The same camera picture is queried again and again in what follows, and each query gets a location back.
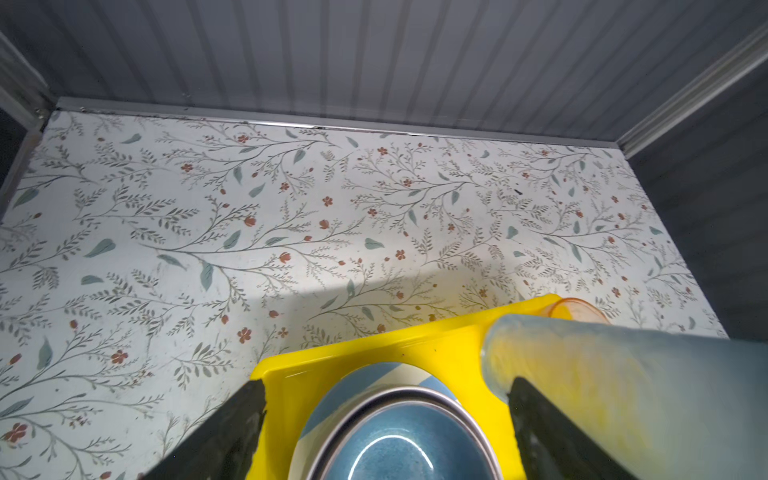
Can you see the yellow plastic bin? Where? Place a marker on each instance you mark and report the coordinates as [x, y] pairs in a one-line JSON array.
[[449, 349]]

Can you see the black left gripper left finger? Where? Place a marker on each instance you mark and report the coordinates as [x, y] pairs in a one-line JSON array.
[[222, 448]]

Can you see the blue plastic cup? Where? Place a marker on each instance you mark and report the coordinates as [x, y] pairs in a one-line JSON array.
[[662, 405]]

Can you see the blue glazed ceramic bowl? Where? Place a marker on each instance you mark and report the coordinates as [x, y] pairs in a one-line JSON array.
[[402, 444]]

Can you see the pink ceramic bowl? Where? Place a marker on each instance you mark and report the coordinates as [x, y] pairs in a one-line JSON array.
[[336, 432]]

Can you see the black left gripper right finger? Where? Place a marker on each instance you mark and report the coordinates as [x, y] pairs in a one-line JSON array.
[[551, 446]]

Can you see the pink plastic cup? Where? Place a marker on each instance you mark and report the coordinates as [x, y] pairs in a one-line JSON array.
[[576, 310]]

